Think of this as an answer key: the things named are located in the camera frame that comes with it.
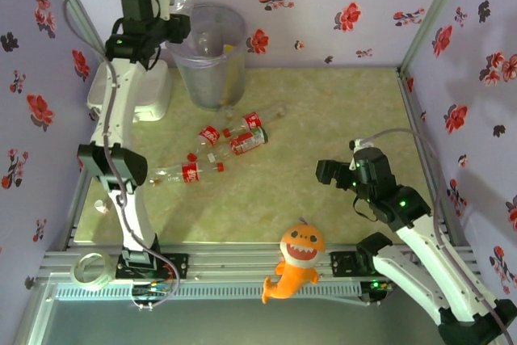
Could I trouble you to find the aluminium side frame rail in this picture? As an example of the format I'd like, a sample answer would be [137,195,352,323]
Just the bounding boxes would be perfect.
[66,118,107,249]
[397,68,464,247]

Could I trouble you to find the aluminium base frame rail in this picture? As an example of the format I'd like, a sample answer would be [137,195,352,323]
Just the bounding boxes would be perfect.
[38,242,477,284]

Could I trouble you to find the clear tape roll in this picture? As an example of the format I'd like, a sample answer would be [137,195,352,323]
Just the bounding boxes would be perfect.
[70,251,112,290]

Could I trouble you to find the thin coloured wire bundle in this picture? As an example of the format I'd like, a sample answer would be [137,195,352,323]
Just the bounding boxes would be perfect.
[131,280,183,313]

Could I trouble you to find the white lidded plastic box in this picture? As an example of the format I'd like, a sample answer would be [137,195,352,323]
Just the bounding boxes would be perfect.
[86,61,173,122]

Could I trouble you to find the white slotted cable duct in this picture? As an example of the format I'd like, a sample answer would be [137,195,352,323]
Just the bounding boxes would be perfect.
[52,282,363,301]

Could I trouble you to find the translucent plastic waste bin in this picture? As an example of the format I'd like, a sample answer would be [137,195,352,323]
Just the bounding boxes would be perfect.
[165,3,248,111]

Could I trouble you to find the orange plush shark toy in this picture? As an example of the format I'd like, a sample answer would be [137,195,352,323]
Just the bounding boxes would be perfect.
[261,217,327,305]

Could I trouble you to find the green red label plastic bottle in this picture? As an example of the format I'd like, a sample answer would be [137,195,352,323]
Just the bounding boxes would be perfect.
[188,126,271,165]

